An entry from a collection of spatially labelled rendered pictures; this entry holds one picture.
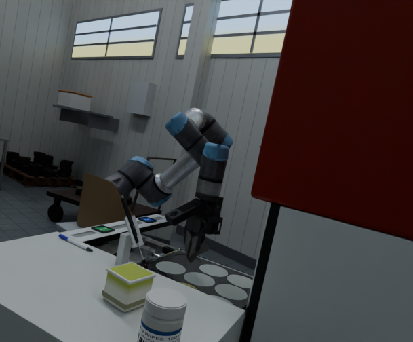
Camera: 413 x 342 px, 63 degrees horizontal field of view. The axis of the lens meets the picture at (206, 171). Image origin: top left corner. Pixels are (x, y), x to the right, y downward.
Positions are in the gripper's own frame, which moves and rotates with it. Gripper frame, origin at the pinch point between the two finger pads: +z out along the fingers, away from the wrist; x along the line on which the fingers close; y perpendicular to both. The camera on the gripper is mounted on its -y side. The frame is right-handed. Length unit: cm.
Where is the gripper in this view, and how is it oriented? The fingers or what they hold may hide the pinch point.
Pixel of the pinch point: (188, 258)
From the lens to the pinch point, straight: 105.9
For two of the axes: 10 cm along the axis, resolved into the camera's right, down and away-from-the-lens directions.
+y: 7.9, 1.1, 6.1
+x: -5.8, -1.9, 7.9
